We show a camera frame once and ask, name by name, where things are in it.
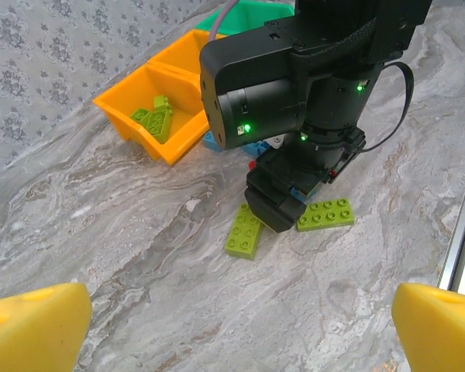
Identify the black braided cable sleeve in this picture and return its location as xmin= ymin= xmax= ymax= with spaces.
xmin=290 ymin=17 xmax=381 ymax=67

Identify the blue lego brick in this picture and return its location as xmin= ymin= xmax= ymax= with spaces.
xmin=201 ymin=130 xmax=222 ymax=153
xmin=243 ymin=139 xmax=274 ymax=158
xmin=289 ymin=181 xmax=319 ymax=202

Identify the small green lego brick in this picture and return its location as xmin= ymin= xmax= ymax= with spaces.
xmin=153 ymin=95 xmax=174 ymax=116

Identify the green plastic bin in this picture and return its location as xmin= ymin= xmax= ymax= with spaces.
xmin=195 ymin=0 xmax=296 ymax=38

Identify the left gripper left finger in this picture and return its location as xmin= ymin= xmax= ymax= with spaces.
xmin=0 ymin=281 xmax=93 ymax=372

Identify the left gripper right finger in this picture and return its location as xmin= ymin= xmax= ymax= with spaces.
xmin=391 ymin=282 xmax=465 ymax=372

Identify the thin black camera cable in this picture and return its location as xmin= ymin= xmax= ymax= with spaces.
xmin=356 ymin=60 xmax=415 ymax=153

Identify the orange plastic bin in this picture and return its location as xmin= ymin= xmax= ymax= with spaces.
xmin=92 ymin=63 xmax=212 ymax=167
xmin=149 ymin=29 xmax=229 ymax=94

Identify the long green lego brick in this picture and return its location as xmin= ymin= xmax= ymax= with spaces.
xmin=296 ymin=198 xmax=357 ymax=233
xmin=225 ymin=202 xmax=265 ymax=260

